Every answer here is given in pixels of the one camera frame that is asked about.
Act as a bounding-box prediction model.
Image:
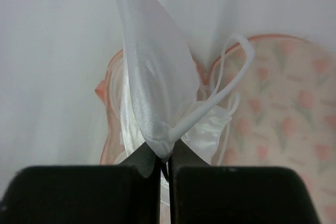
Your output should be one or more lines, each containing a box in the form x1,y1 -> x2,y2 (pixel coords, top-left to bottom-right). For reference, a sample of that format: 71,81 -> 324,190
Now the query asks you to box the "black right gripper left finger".
1,144 -> 161,223

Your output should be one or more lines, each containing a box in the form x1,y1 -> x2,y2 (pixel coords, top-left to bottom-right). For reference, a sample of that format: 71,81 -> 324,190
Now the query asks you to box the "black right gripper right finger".
169,141 -> 320,223

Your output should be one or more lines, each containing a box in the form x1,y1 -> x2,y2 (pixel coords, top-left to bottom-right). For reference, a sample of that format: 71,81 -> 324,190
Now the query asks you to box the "white satin bra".
88,0 -> 257,206

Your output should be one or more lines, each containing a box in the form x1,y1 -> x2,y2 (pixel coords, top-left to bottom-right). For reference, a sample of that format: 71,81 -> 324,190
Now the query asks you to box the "floral mesh laundry bag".
95,35 -> 335,223

